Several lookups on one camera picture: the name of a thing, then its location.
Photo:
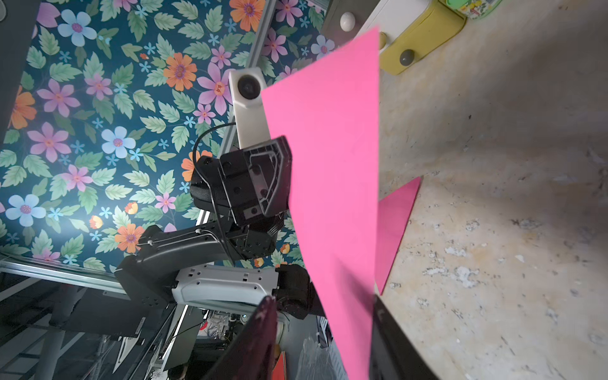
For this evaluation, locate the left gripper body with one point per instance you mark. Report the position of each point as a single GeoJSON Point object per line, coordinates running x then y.
{"type": "Point", "coordinates": [254, 240]}

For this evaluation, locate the green lidded can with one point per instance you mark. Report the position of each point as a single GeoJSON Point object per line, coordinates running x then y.
{"type": "Point", "coordinates": [473, 9]}

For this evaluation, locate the small drawer cabinet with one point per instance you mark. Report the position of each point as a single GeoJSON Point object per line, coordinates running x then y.
{"type": "Point", "coordinates": [408, 30]}

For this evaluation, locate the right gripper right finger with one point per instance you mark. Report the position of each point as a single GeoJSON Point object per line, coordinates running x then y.
{"type": "Point", "coordinates": [393, 356]}

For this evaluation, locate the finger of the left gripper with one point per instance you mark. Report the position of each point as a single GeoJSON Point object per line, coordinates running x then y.
{"type": "Point", "coordinates": [257, 180]}

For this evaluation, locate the pink square paper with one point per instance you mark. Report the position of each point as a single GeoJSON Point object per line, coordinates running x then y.
{"type": "Point", "coordinates": [393, 217]}

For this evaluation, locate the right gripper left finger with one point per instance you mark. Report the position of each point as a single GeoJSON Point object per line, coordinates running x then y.
{"type": "Point", "coordinates": [251, 355]}

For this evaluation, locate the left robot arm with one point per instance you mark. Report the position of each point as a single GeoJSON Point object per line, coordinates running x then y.
{"type": "Point", "coordinates": [191, 266]}

